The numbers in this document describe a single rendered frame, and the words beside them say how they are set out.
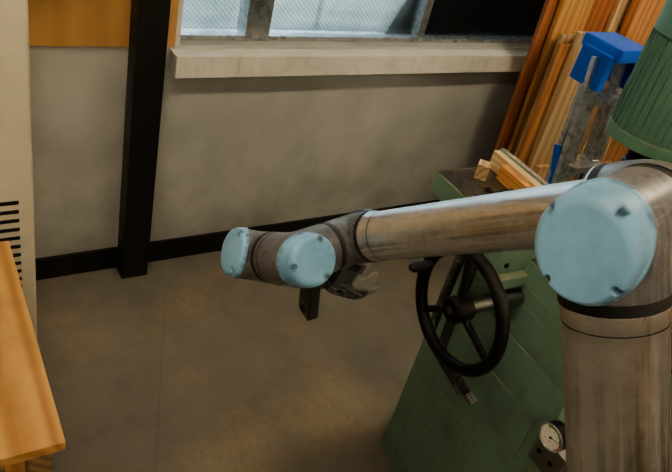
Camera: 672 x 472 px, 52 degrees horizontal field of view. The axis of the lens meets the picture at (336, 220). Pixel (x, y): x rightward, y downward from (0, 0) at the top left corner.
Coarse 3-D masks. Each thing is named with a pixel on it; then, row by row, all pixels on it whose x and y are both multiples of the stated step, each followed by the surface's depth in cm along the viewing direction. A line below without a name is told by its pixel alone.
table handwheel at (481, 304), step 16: (464, 256) 140; (480, 256) 137; (464, 272) 142; (480, 272) 137; (496, 272) 135; (416, 288) 156; (464, 288) 143; (496, 288) 134; (416, 304) 156; (448, 304) 144; (464, 304) 143; (480, 304) 146; (496, 304) 133; (512, 304) 151; (448, 320) 145; (464, 320) 143; (496, 320) 134; (432, 336) 154; (496, 336) 134; (448, 352) 151; (480, 352) 140; (496, 352) 135; (448, 368) 149; (464, 368) 144; (480, 368) 139
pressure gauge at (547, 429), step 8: (544, 424) 142; (552, 424) 141; (560, 424) 141; (544, 432) 143; (552, 432) 141; (560, 432) 139; (544, 440) 143; (552, 440) 141; (560, 440) 139; (552, 448) 142; (560, 448) 139
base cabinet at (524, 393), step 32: (480, 320) 166; (512, 352) 158; (416, 384) 192; (448, 384) 180; (480, 384) 168; (512, 384) 159; (544, 384) 150; (416, 416) 194; (448, 416) 181; (480, 416) 170; (512, 416) 160; (544, 416) 151; (384, 448) 211; (416, 448) 195; (448, 448) 182; (480, 448) 171; (512, 448) 161
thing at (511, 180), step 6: (504, 168) 176; (510, 168) 177; (498, 174) 178; (504, 174) 176; (510, 174) 174; (516, 174) 175; (498, 180) 178; (504, 180) 177; (510, 180) 175; (516, 180) 173; (522, 180) 173; (510, 186) 175; (516, 186) 173; (522, 186) 171; (528, 186) 171
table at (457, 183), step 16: (448, 176) 174; (464, 176) 176; (496, 176) 180; (448, 192) 172; (464, 192) 169; (480, 192) 171; (512, 272) 150; (528, 272) 151; (528, 288) 152; (544, 288) 147; (544, 304) 148; (560, 320) 144
